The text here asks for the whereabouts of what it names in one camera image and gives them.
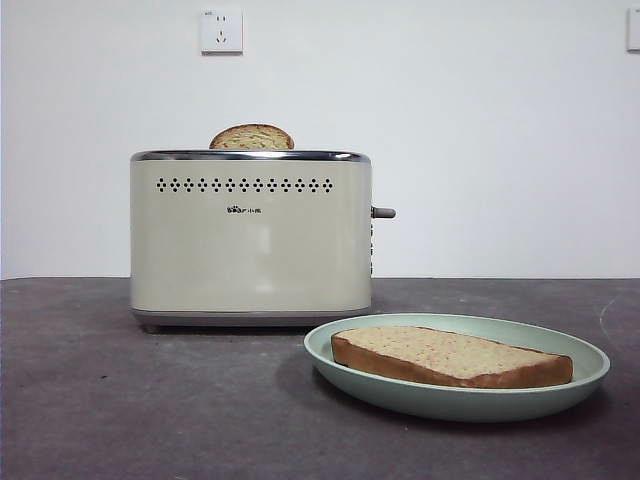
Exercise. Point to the cream two-slot toaster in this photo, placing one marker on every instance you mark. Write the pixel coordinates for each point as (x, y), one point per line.
(245, 250)

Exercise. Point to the large brown bread slice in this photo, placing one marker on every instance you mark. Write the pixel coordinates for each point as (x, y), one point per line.
(445, 357)

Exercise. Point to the white wall power socket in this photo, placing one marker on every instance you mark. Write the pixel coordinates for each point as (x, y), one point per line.
(222, 31)

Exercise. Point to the grey toaster lever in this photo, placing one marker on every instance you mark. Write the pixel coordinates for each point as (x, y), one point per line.
(384, 212)

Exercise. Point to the white wall switch plate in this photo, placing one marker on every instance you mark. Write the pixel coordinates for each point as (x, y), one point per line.
(634, 30)

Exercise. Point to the pale green round plate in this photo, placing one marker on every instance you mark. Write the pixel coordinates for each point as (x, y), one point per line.
(445, 402)

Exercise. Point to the small brown bread slice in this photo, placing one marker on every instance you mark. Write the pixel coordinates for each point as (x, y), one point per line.
(251, 138)

